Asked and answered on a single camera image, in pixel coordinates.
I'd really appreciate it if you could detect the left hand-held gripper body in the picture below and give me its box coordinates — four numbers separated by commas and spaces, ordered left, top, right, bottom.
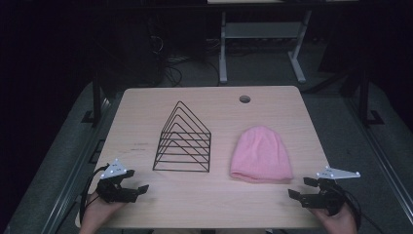
94, 158, 139, 205

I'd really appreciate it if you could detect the black metal stand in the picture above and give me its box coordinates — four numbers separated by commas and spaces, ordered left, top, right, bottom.
80, 67, 105, 127
357, 66, 387, 129

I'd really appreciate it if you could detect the black floor cable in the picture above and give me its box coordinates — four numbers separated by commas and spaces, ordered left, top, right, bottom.
162, 55, 222, 88

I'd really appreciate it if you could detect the black wire file rack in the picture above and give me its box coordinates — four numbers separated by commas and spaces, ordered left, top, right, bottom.
152, 99, 213, 174

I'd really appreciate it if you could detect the white metal desk frame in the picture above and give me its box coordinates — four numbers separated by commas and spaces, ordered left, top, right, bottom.
217, 9, 314, 86

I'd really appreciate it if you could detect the person's left hand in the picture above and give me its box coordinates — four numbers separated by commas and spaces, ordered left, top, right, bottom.
78, 190, 127, 234

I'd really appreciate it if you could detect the person's right hand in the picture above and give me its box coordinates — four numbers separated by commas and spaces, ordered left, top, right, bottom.
308, 204, 358, 234

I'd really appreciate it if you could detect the aluminium floor rail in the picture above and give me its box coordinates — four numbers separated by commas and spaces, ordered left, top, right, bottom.
38, 97, 115, 234
344, 96, 413, 227

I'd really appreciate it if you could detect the pink knitted beanie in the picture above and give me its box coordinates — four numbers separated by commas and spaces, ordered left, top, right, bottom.
229, 125, 294, 185

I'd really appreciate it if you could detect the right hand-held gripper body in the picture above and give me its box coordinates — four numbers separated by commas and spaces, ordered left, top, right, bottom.
299, 166, 361, 216

